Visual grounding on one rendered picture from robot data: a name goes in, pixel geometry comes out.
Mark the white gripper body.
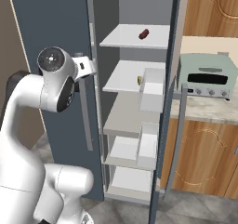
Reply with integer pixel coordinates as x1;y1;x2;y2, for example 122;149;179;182
86;57;98;77

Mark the white fridge shelf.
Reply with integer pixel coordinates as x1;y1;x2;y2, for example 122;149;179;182
102;59;167;95
99;23;171;51

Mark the beige fridge shelf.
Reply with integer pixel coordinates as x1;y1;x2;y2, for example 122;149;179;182
102;92;163;139

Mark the dark red sausage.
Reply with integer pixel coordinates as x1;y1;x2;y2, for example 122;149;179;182
138;28;151;41

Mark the dark blue fridge door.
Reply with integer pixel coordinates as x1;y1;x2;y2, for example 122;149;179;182
148;0;191;224
7;0;105;203

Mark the grey fridge body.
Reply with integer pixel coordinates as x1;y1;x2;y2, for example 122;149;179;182
86;0;177;205

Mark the white fridge drawer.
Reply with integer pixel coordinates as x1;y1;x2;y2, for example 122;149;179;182
110;165;153;194
109;136;141;163

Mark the white door bin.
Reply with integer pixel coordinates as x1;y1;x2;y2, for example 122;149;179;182
138;67;166;113
136;122;160;171

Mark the pale green toaster oven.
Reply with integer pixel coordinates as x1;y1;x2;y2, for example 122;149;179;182
176;51;238;102

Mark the wooden base cupboard door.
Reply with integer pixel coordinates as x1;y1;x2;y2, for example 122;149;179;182
223;164;238;201
159;118;238;198

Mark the grey fridge door handle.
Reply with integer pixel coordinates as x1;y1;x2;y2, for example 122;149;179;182
163;83;189;201
73;51;95;152

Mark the wooden wall cupboard door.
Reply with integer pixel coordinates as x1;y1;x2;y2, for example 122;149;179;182
182;0;238;38

